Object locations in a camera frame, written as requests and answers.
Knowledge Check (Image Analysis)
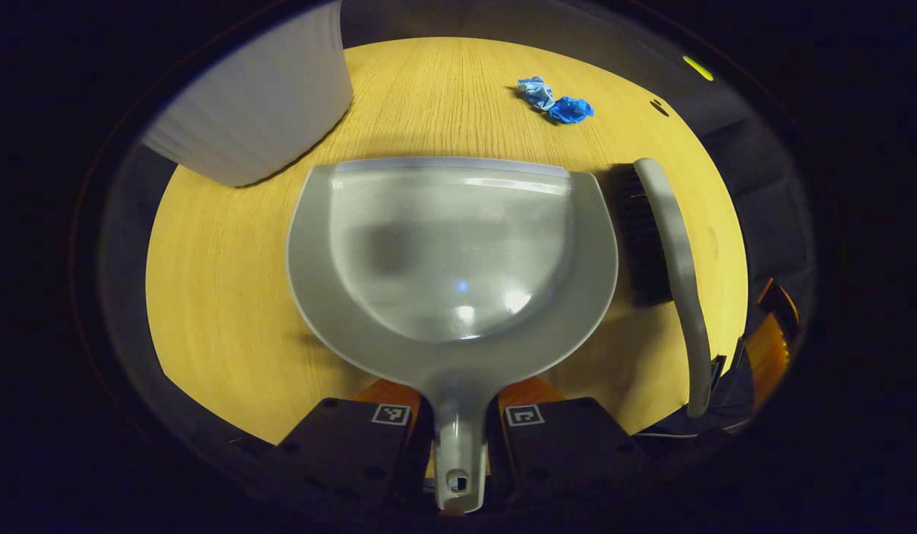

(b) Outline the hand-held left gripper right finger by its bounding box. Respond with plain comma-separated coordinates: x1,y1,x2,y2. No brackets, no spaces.
488,377,646,507

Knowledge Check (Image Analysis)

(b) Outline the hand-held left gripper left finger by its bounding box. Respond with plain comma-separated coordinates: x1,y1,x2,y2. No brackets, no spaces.
277,378,434,514

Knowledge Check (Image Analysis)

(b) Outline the small grey broom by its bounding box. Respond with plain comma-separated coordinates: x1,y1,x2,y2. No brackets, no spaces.
614,157,715,418

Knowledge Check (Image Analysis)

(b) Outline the grey plastic dustpan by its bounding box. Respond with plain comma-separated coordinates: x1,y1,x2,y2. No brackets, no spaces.
286,156,620,514

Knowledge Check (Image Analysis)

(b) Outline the dark blue paper trash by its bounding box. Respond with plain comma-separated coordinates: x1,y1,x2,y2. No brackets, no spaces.
549,96,595,125

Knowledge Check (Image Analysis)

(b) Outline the light blue paper trash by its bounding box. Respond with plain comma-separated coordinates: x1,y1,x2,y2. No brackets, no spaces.
517,76,555,112

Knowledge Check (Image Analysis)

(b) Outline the grey plastic garbage bin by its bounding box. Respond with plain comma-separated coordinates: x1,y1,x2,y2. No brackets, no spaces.
143,0,354,188

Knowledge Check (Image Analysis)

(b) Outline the wooden desktop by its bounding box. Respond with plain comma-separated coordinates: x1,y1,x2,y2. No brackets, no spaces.
145,37,749,446

